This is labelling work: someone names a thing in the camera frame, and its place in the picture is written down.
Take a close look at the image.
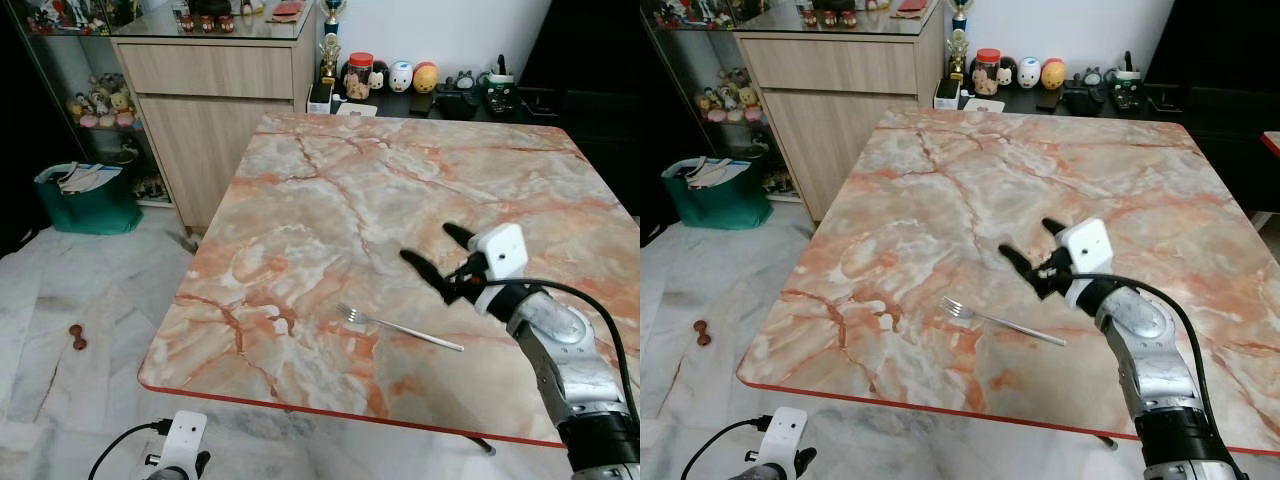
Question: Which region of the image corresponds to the light wooden drawer cabinet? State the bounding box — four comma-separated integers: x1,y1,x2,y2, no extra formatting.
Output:
735,3,947,224
110,8,322,230

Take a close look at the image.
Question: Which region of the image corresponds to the red-lidded clear jar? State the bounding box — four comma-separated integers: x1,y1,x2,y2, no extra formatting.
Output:
972,48,1004,96
344,52,377,100

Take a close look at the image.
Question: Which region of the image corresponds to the glass display cabinet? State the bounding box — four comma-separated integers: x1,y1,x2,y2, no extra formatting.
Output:
15,0,177,207
640,0,802,201

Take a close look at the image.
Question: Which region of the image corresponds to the silver metal fork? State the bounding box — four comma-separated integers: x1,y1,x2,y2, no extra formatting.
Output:
940,296,1068,348
337,303,466,353

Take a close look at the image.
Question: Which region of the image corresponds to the gold trophy cup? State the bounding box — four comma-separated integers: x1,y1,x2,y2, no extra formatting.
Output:
945,0,976,82
318,0,349,87

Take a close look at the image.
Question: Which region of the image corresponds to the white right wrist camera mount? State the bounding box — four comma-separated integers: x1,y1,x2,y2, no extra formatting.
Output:
1057,218,1115,312
472,223,530,317

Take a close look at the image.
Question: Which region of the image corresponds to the white papers bundle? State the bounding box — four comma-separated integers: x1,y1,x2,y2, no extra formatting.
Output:
685,158,751,189
55,163,124,194

